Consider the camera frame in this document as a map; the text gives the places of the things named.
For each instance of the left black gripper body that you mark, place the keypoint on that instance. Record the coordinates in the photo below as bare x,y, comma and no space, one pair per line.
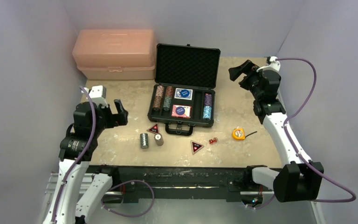
107,119

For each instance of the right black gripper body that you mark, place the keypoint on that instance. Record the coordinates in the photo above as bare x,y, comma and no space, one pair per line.
247,78

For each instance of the grey poker chip stack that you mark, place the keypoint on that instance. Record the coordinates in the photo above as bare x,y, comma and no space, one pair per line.
144,141

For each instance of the brown poker chip stack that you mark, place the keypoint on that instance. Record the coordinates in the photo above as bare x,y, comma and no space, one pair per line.
159,139

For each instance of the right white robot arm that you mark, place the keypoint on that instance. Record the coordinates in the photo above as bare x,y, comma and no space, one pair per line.
298,179

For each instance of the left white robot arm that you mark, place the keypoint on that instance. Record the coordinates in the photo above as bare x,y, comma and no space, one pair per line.
91,118

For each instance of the black poker set case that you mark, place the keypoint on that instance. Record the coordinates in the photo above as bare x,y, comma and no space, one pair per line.
186,67

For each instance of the brown lower chip stack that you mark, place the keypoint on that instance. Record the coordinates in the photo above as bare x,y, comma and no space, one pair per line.
157,103

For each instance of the red triangular dealer button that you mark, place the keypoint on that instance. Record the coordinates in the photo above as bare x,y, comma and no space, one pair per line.
154,129

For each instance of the orange chip stack in case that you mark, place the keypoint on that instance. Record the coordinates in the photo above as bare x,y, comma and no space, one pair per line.
159,91

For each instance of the green chip stack in case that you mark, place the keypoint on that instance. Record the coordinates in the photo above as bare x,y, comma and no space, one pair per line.
167,103

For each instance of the purple chip stack in case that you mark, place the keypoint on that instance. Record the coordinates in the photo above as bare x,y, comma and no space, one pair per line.
208,100

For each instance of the dark red chip stack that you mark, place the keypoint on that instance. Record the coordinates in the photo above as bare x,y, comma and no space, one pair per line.
169,91

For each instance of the yellow measuring tape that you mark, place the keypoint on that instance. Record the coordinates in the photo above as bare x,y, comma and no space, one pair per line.
239,134

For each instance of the light blue chip stack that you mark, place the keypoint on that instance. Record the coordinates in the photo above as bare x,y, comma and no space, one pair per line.
207,113

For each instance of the red card deck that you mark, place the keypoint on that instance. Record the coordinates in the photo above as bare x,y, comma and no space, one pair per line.
181,111

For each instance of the pink plastic storage box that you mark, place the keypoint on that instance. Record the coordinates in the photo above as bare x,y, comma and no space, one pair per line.
116,54

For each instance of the blue card deck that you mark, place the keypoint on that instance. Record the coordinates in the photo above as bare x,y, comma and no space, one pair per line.
182,93

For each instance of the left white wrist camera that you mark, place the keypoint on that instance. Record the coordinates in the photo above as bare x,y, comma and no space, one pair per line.
98,95

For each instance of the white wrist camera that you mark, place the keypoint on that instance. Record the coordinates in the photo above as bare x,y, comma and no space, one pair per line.
272,63
98,95

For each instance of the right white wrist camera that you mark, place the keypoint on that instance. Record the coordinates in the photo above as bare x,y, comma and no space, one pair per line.
272,63

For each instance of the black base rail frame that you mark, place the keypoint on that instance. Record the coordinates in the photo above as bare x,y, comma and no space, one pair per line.
146,182

